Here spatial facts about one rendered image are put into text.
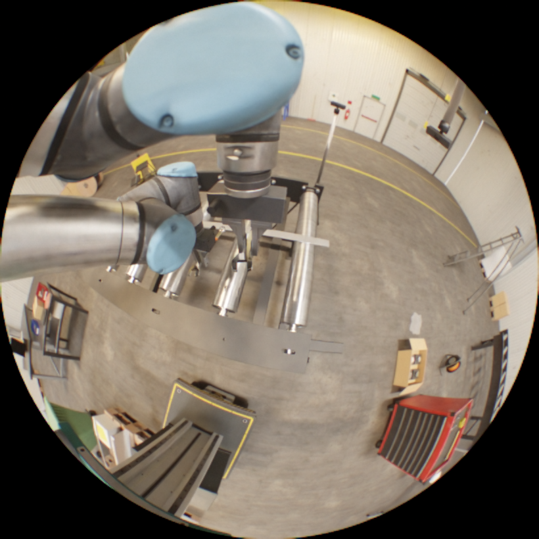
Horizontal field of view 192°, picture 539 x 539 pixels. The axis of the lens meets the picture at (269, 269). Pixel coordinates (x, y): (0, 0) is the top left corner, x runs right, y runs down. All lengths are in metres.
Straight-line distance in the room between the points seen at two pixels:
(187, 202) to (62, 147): 0.32
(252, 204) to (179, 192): 0.18
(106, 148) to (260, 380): 1.59
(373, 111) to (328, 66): 2.92
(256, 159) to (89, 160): 0.19
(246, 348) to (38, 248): 0.37
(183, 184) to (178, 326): 0.32
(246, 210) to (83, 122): 0.25
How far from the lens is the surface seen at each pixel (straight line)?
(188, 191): 0.39
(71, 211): 0.20
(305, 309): 0.65
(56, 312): 3.03
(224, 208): 0.28
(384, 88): 9.70
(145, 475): 1.09
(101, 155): 0.17
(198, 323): 0.38
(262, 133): 0.21
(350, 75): 9.27
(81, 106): 0.16
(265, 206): 0.26
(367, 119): 9.42
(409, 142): 10.51
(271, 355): 0.35
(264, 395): 1.61
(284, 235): 0.76
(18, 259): 0.21
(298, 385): 1.62
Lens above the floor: 1.52
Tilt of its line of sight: 65 degrees down
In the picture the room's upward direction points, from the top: 5 degrees clockwise
